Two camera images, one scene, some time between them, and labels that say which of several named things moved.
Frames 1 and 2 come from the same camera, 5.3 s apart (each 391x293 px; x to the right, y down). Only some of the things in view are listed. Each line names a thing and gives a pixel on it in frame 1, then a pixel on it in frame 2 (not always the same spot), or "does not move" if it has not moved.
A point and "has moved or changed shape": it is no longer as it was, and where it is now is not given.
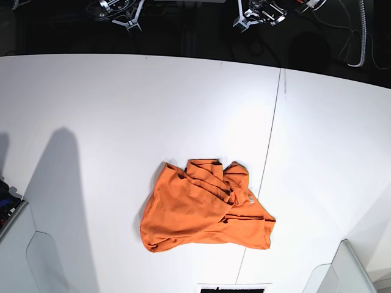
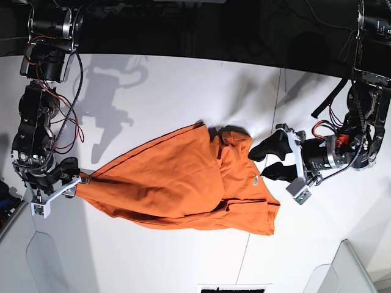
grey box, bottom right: [346, 274] does not move
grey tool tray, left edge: [11, 207] does not move
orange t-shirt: [203, 202] has moved or changed shape
